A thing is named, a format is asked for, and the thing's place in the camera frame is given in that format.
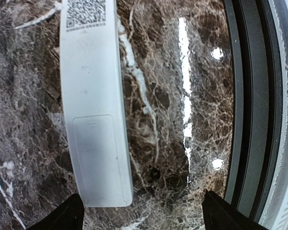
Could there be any white battery cover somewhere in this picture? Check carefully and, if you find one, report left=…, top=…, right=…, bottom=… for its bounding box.
left=73, top=115, right=125, bottom=207

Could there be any white remote control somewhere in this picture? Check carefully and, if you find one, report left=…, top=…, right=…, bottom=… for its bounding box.
left=60, top=0, right=133, bottom=207

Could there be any black front table rail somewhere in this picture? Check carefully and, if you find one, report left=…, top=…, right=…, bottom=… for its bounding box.
left=224, top=0, right=283, bottom=222

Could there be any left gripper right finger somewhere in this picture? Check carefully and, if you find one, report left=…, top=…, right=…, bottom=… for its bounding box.
left=202, top=191, right=267, bottom=230

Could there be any white slotted cable duct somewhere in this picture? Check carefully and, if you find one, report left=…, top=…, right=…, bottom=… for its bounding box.
left=260, top=0, right=288, bottom=230

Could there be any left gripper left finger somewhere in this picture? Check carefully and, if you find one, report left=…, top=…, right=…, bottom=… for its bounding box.
left=27, top=194, right=84, bottom=230

